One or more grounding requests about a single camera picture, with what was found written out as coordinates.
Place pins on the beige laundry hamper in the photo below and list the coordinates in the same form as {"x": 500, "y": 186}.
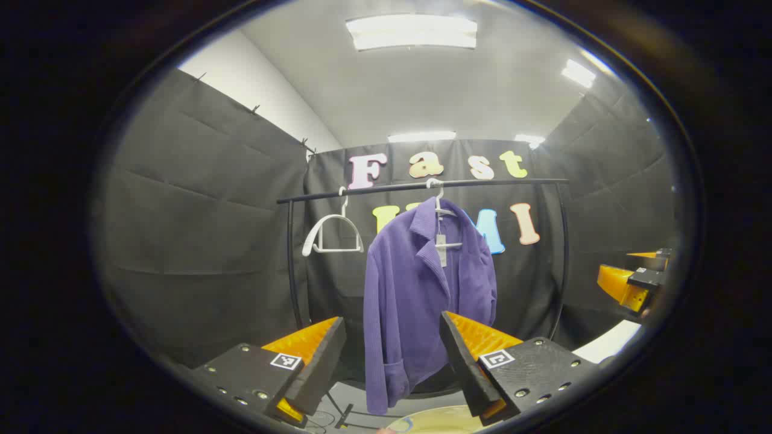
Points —
{"x": 440, "y": 422}

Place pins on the white flat board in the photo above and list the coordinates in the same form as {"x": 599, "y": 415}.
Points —
{"x": 606, "y": 343}

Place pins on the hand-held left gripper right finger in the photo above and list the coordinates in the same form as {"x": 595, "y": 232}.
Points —
{"x": 464, "y": 367}

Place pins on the white garment hang tag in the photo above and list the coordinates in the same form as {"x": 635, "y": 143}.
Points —
{"x": 441, "y": 250}

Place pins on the white plastic clothes hanger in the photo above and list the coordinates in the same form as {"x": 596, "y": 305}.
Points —
{"x": 313, "y": 232}
{"x": 439, "y": 193}

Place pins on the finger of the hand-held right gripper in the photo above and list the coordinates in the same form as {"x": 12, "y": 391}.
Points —
{"x": 615, "y": 280}
{"x": 654, "y": 260}

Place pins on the ceiling light panel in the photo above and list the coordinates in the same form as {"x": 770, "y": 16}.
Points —
{"x": 410, "y": 31}
{"x": 422, "y": 137}
{"x": 578, "y": 73}

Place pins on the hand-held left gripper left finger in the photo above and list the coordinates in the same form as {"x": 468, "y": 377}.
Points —
{"x": 319, "y": 374}

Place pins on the black backdrop cloth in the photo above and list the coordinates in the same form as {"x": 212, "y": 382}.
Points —
{"x": 211, "y": 241}

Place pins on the black metal clothes rack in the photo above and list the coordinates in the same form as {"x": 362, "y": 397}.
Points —
{"x": 291, "y": 253}

